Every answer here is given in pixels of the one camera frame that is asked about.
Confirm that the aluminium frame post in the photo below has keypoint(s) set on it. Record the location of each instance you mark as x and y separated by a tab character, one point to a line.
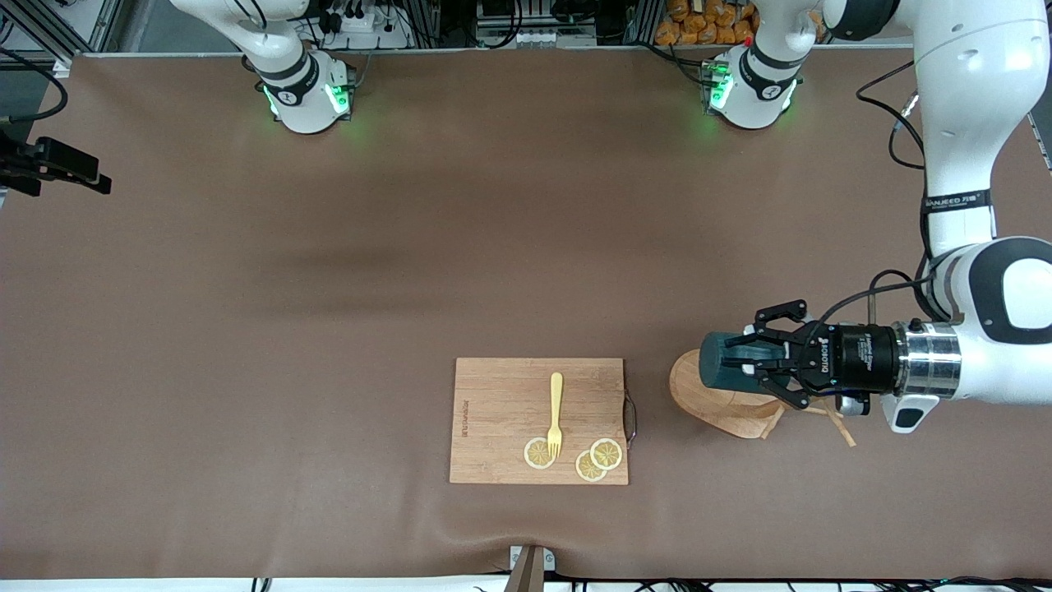
103	25

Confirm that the teal mug yellow inside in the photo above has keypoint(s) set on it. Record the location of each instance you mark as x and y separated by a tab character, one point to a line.
713	368

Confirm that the metal table edge bracket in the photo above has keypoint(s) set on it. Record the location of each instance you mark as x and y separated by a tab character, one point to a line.
530	567

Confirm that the pile of orange snacks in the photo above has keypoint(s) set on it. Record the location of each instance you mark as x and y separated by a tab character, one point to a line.
699	20

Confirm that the bamboo cutting board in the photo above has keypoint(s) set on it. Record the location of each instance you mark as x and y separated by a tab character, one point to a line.
501	411

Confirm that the white power strip with plugs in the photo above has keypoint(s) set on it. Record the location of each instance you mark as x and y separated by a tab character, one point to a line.
362	25

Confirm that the lemon slice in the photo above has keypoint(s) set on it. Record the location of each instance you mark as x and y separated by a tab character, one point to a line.
532	454
609	454
585	470

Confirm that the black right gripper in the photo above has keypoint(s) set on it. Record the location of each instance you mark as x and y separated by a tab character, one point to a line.
59	158

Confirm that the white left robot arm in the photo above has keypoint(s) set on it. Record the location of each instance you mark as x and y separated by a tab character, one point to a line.
970	82

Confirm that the wooden mug tree rack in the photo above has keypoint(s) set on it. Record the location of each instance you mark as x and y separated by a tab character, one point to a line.
699	403

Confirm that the yellow plastic fork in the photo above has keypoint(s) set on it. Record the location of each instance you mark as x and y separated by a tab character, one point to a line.
556	395

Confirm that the brown table mat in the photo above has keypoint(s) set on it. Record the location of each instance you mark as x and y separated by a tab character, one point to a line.
246	329

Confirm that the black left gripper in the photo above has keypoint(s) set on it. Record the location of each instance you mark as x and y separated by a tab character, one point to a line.
859	357

